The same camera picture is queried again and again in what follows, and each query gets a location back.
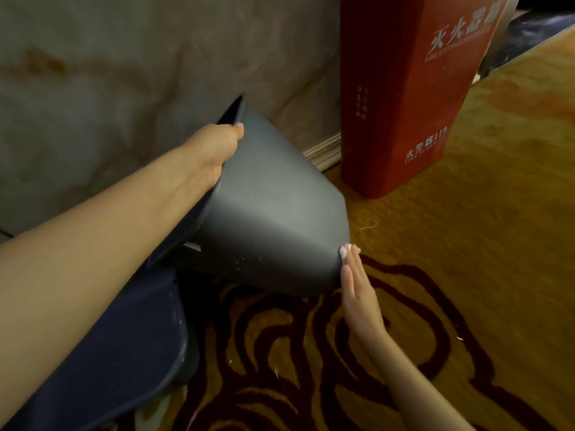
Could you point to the person's left hand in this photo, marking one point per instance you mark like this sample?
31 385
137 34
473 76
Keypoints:
211 148

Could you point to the person's right hand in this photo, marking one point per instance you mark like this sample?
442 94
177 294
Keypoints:
361 300

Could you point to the grey plastic trash bin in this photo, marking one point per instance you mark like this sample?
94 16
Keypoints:
278 210

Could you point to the person's right forearm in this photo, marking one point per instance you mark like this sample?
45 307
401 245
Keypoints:
413 390

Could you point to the white moulded baseboard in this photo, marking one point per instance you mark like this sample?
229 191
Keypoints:
323 152

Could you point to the red fire extinguisher box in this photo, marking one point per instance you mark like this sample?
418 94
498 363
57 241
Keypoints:
395 107

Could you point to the blue-grey square plastic basin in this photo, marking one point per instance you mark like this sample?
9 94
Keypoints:
121 354

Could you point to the black plastic bag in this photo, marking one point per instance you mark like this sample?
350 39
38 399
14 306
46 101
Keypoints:
530 35

